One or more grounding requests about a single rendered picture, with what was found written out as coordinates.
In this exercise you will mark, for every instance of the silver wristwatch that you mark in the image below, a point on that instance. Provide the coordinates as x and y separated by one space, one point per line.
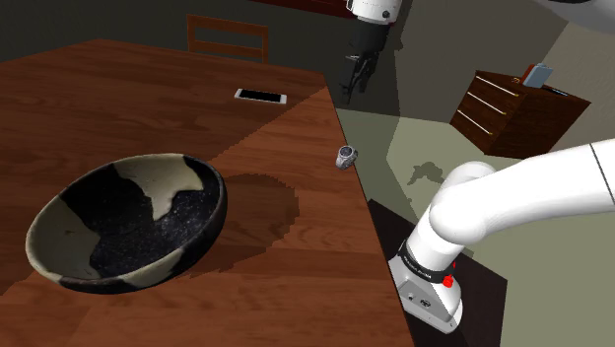
346 156

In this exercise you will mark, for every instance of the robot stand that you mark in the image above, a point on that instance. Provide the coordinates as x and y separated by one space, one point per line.
480 293

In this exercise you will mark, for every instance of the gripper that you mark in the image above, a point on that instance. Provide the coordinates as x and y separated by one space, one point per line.
371 39

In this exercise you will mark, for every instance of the brown wooden table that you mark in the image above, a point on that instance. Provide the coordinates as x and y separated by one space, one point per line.
307 269

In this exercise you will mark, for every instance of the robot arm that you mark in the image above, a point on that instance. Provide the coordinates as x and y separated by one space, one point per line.
519 192

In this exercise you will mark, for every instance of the dark wooden chest of drawers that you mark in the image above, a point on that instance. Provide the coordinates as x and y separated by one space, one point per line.
523 120

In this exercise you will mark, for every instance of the brown wooden chair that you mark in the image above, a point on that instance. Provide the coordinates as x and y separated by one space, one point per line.
226 48

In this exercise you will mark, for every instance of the white smartphone with black screen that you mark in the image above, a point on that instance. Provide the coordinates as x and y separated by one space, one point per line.
260 96

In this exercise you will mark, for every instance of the black and beige bowl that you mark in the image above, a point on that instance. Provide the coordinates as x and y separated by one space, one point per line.
129 226

